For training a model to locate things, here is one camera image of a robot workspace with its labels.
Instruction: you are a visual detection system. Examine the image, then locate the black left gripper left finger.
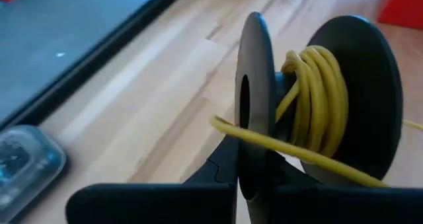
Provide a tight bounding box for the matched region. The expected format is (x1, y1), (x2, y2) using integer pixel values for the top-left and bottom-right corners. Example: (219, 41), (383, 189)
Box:
(65, 134), (239, 224)

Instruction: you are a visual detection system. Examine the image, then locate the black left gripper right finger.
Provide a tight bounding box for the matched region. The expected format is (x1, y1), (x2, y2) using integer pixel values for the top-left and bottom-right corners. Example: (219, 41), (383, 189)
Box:
(247, 147), (423, 224)

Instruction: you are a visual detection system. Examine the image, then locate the yellow cord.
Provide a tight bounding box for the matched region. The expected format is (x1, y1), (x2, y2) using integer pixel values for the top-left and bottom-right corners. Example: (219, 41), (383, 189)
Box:
(210, 45), (423, 188)

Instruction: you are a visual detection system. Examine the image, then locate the black plastic cable spool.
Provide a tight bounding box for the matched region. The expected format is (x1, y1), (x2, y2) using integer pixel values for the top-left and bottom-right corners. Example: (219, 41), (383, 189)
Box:
(233, 11), (404, 202)

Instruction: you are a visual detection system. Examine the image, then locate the clear plastic bit case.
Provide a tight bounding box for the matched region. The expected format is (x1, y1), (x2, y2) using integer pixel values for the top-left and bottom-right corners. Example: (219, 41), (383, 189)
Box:
(0, 124), (67, 223)

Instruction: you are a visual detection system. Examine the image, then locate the red plastic bin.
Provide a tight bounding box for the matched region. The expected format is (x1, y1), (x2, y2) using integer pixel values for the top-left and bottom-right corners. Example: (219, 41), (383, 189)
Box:
(377, 0), (423, 30)

